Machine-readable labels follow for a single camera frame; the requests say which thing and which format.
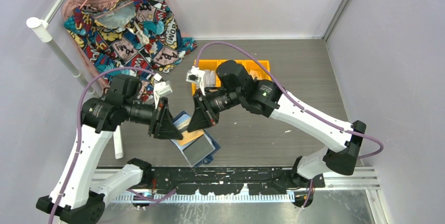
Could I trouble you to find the stack of gold cards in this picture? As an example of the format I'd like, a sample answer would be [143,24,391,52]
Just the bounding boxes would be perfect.
[249,70,263,80]

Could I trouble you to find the gold credit card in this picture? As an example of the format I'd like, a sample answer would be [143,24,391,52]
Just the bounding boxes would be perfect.
[177,129,205,146]

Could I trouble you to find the comic print shorts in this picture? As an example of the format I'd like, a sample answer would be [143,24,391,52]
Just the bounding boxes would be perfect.
[64,0,197,102]

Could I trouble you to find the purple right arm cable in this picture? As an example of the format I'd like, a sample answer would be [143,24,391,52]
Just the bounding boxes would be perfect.
[194,41,385,159]

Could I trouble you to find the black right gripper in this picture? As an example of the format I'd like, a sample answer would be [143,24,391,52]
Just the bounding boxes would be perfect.
[187,87,243,133]

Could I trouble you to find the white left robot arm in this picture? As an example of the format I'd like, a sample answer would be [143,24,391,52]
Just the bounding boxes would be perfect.
[36,74,182,223]

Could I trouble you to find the silver clothes rack pole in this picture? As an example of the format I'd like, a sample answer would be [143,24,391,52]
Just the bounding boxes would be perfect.
[26,0,88,87]

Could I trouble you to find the yellow bin with gold cards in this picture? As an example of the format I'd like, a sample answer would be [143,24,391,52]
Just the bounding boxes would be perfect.
[241,60,272,80]

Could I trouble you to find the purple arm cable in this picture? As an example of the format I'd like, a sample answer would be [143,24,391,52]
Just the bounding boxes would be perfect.
[194,41,385,159]
[47,67,162,224]

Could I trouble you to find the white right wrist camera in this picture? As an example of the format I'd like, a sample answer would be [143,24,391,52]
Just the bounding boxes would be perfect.
[186,66,205,95]

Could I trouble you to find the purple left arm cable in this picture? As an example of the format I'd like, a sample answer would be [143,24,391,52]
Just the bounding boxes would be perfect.
[47,67,162,224]

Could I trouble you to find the yellow bin with silver cards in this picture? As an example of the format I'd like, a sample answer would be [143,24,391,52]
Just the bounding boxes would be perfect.
[192,59,220,95]

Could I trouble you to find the navy leather card holder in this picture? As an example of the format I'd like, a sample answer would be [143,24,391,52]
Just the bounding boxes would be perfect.
[170,111,220,167]

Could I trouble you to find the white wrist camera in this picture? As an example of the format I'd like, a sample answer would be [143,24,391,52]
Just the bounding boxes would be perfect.
[153,73,173,109]
[186,66,205,95]

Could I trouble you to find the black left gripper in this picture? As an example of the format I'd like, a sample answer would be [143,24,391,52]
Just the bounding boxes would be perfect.
[123,97,184,139]

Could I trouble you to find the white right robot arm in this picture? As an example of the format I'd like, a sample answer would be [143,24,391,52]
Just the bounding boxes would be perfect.
[186,60,366,188]

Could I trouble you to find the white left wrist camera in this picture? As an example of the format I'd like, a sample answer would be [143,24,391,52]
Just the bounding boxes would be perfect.
[153,73,173,109]

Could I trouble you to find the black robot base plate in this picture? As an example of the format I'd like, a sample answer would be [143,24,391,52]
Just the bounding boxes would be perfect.
[132,166,325,207]

